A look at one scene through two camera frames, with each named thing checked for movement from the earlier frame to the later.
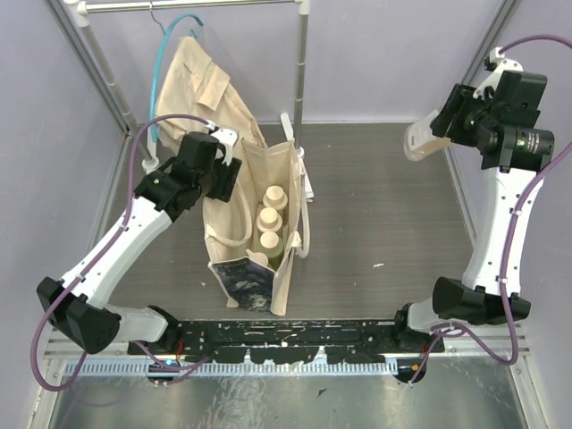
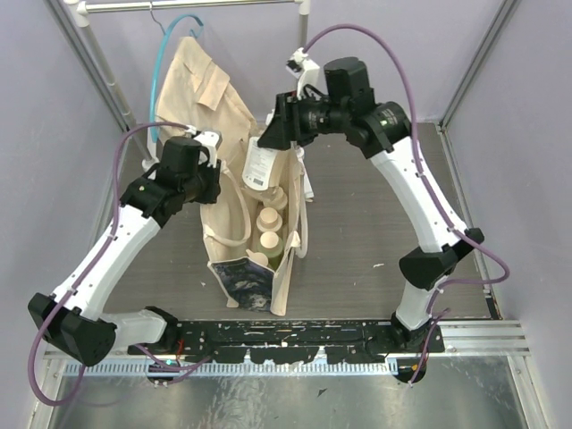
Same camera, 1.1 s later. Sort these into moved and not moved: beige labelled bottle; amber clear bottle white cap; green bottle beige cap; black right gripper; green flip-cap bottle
Moved: amber clear bottle white cap; black right gripper
Not moved: green flip-cap bottle; beige labelled bottle; green bottle beige cap
